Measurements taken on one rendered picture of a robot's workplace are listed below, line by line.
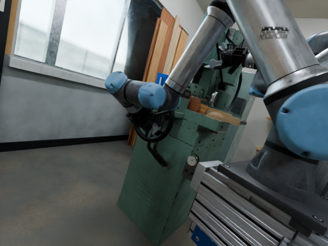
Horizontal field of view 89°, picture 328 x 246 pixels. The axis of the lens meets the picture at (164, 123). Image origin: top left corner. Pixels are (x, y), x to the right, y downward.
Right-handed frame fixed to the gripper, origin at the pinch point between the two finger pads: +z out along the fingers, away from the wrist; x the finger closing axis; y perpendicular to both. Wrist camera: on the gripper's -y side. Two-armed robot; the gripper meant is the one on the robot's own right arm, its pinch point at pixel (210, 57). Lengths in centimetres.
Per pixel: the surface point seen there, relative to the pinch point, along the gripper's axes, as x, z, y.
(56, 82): 53, 144, -6
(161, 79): -19, 86, -68
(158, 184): 76, 4, -36
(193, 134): 39.8, -7.1, -18.0
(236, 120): 19.6, -22.5, -25.2
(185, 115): 32.4, 1.7, -14.3
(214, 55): -9.6, 4.2, -8.2
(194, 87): 10.8, 8.8, -16.4
